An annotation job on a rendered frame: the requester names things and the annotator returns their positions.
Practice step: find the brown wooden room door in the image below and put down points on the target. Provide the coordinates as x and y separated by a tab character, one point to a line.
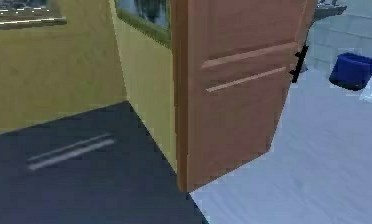
234	100

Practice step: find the blue bin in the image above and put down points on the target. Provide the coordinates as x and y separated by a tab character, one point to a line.
353	70

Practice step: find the grey framed window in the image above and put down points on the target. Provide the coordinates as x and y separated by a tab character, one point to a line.
24	15

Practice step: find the green framed wall picture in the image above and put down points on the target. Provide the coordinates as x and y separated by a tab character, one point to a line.
147	16

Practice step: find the grey wall shelf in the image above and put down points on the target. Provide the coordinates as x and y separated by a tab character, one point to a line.
327	10

